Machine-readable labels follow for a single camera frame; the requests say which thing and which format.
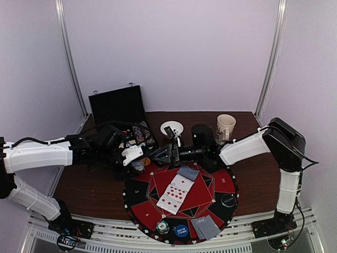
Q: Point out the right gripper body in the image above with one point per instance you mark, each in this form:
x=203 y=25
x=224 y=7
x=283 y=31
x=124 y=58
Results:
x=174 y=152

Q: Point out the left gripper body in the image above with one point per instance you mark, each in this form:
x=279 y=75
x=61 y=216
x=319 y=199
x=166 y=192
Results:
x=105 y=161

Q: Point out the blue backed card deck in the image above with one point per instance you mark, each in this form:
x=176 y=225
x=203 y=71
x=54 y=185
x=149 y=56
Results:
x=138 y=166

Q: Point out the face-up diamonds card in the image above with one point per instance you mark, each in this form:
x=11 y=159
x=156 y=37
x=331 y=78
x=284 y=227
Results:
x=175 y=193
x=167 y=203

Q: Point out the dealt face-down card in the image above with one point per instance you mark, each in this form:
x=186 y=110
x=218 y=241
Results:
x=201 y=227
x=213 y=228

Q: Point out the blue small blind button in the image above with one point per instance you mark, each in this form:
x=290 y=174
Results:
x=181 y=231

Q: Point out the stack of poker chips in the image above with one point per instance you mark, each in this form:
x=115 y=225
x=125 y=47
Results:
x=162 y=227

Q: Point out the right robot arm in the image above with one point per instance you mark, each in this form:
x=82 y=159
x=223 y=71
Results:
x=277 y=138

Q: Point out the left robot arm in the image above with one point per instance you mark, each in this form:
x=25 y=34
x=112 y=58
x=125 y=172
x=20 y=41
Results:
x=28 y=153

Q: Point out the dice and buttons pile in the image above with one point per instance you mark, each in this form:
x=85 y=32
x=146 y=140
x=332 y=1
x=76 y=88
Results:
x=127 y=134

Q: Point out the cream ceramic mug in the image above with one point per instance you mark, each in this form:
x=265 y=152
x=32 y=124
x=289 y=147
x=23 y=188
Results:
x=224 y=128

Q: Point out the chip row in case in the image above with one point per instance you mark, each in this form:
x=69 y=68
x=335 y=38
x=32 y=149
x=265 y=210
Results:
x=147 y=134
x=139 y=137

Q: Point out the white bowl orange outside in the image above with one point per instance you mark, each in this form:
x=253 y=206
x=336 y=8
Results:
x=177 y=127

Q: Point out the orange big blind button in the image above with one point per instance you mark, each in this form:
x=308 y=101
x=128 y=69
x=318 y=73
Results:
x=146 y=161

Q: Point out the black poker chip case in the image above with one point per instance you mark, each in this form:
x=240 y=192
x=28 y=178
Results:
x=122 y=108

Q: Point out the round red black poker mat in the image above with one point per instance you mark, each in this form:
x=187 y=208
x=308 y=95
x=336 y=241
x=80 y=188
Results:
x=142 y=193

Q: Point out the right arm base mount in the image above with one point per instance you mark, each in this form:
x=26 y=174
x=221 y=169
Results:
x=279 y=234

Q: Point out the right aluminium frame post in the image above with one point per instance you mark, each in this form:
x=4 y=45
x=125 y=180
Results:
x=271 y=66

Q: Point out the aluminium frame post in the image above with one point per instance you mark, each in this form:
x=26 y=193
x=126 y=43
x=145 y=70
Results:
x=69 y=58
x=271 y=66

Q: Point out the left aluminium frame post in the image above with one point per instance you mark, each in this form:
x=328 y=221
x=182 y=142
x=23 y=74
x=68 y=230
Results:
x=69 y=58

